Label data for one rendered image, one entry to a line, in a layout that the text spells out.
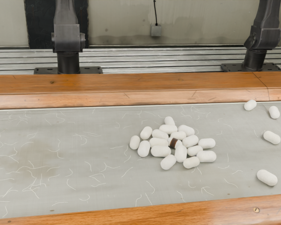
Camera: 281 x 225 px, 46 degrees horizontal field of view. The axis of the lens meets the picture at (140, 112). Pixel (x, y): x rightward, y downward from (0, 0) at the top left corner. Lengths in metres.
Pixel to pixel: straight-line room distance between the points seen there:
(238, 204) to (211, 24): 2.44
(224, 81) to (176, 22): 1.95
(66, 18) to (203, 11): 1.99
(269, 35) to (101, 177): 0.73
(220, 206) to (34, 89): 0.46
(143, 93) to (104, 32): 1.94
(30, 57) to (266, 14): 0.74
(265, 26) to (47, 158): 0.76
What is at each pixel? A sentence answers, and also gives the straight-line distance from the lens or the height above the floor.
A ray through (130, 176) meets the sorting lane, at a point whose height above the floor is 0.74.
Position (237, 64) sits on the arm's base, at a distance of 1.18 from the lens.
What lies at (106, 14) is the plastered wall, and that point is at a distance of 2.63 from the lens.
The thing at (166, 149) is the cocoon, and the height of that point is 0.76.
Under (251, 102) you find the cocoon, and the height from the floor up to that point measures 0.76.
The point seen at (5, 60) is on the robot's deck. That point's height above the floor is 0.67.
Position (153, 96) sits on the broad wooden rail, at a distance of 0.75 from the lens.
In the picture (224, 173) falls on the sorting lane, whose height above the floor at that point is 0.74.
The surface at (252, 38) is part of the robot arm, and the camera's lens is 1.11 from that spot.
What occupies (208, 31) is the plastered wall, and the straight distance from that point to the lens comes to 2.89.
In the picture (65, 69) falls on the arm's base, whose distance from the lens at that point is 0.98.
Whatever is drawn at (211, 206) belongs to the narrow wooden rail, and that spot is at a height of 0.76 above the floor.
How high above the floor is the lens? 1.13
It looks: 33 degrees down
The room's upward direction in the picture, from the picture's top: 5 degrees clockwise
